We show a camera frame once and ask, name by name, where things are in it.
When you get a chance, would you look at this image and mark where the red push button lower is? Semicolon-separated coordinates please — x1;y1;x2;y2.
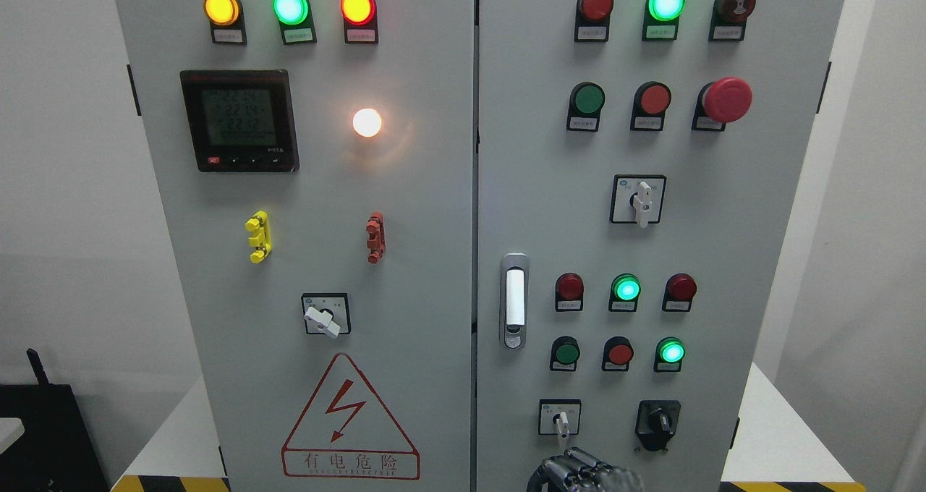
601;335;634;371

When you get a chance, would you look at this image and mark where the green indicator light left door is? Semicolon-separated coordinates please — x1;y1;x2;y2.
273;0;317;45

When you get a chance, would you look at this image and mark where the grey left cabinet door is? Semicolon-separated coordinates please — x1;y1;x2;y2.
116;0;475;491

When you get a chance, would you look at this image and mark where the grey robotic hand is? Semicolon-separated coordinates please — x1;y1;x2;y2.
526;448;645;491

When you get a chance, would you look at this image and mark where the grey cabinet door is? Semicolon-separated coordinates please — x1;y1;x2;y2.
474;0;844;491
116;0;475;491

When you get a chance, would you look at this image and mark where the red lit indicator light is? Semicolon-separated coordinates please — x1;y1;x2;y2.
340;0;379;44

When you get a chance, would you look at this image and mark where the white rotary switch left door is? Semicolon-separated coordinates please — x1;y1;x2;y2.
301;293;352;339

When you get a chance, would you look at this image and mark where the green push button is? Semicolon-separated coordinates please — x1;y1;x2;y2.
566;81;606;132
549;335;581;371

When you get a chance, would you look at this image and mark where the dark red buzzer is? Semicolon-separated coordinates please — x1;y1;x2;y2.
708;0;757;41

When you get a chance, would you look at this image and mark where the red push button upper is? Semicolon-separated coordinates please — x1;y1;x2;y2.
629;81;672;132

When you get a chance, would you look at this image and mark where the red electric warning sticker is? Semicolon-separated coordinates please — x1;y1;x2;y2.
281;352;420;481

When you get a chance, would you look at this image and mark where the yellow terminal connector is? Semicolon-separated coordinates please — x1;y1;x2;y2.
245;211;273;264

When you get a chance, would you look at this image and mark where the dark red indicator middle right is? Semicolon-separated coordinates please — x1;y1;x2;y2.
662;272;698;312

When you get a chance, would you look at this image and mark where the white rotary switch lower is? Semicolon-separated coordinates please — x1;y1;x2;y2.
537;399;582;451

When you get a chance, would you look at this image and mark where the dark red indicator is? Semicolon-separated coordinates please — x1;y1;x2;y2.
574;0;614;43
662;272;698;312
553;272;585;312

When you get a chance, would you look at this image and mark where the white rotary switch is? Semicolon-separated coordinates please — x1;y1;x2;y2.
537;399;582;451
609;174;667;229

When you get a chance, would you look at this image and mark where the dark red top indicator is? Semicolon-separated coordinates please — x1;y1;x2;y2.
574;0;614;43

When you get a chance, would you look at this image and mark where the white rotary switch upper right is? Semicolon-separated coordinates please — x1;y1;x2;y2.
609;174;667;229

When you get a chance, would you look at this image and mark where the grey right cabinet door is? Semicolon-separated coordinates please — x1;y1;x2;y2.
474;0;844;491

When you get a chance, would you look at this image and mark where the red push button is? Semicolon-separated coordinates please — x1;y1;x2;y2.
629;81;672;132
601;335;634;371

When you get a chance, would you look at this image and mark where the dark red indicator middle left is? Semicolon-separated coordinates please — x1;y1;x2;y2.
553;272;585;312

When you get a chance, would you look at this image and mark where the yellow indicator light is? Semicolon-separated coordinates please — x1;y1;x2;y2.
204;0;246;45

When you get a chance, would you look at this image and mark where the green push button lower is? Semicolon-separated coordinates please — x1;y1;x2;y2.
549;335;581;371

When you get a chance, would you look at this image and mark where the black rotary knob switch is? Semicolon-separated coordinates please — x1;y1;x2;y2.
635;400;681;451

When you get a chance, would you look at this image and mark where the green indicator middle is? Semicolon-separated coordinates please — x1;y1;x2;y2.
608;272;641;312

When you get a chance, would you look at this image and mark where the silver door handle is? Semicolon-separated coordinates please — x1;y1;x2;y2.
499;253;529;349

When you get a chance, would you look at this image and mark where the green top right indicator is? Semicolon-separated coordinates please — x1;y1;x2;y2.
641;0;686;41

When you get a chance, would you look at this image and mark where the green lit indicator lower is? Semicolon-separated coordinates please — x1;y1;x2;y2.
653;336;686;373

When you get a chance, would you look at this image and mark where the black digital power meter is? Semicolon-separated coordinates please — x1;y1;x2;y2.
179;69;299;173

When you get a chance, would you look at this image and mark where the red terminal connector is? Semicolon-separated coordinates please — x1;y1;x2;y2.
366;211;385;264

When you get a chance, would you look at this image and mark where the green push button upper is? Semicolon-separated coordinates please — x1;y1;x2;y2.
566;81;606;132

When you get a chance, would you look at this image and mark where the white glowing indicator light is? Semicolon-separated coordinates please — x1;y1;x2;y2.
352;109;383;138

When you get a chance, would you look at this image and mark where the red emergency stop button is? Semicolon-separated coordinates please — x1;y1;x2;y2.
692;76;753;132

